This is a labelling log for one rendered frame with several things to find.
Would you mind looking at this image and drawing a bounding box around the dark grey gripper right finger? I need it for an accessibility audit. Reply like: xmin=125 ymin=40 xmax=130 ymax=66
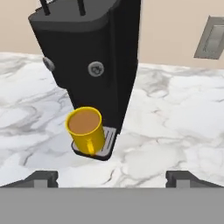
xmin=164 ymin=170 xmax=224 ymax=189

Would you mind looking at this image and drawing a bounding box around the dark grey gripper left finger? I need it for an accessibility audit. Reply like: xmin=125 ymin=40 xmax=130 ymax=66
xmin=0 ymin=170 xmax=60 ymax=189

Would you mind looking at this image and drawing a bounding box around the yellow mug of coffee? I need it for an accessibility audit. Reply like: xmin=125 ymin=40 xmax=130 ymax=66
xmin=65 ymin=106 xmax=107 ymax=157

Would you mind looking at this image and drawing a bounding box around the black coffee machine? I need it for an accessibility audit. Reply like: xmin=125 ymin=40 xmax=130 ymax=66
xmin=27 ymin=0 xmax=143 ymax=162

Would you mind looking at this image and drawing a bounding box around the grey wall socket plate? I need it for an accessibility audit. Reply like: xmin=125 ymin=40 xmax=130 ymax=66
xmin=193 ymin=15 xmax=224 ymax=60

